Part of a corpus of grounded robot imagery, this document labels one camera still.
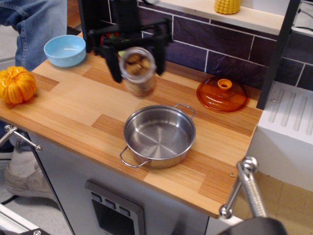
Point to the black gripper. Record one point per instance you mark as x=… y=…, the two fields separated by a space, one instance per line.
x=110 y=40

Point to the glass jar of almonds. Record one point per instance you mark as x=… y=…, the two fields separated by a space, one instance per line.
x=138 y=68

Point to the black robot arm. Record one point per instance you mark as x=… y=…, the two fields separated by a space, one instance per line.
x=127 y=12

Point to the stainless steel pot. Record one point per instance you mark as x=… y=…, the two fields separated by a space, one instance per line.
x=159 y=136

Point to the orange glass pot lid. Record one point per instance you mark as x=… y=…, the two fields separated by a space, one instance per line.
x=223 y=95

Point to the light blue bowl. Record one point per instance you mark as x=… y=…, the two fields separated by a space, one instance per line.
x=65 y=51

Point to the yellow toy corn cob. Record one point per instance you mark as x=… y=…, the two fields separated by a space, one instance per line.
x=227 y=7

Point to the person leg in jeans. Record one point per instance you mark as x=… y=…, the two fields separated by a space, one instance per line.
x=37 y=22

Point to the orange toy pumpkin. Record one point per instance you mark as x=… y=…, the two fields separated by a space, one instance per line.
x=17 y=85

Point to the wooden shelf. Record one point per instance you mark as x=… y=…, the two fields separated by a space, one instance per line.
x=203 y=10

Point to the metal clamp left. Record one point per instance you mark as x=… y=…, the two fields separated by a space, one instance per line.
x=13 y=131

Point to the toy oven control panel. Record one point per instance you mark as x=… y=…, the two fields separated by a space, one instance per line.
x=114 y=214

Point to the white toy sink drainer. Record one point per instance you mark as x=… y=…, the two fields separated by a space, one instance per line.
x=289 y=111

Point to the beige shoe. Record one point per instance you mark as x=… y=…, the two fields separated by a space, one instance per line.
x=33 y=184

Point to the black vertical post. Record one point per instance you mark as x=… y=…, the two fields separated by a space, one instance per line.
x=283 y=38

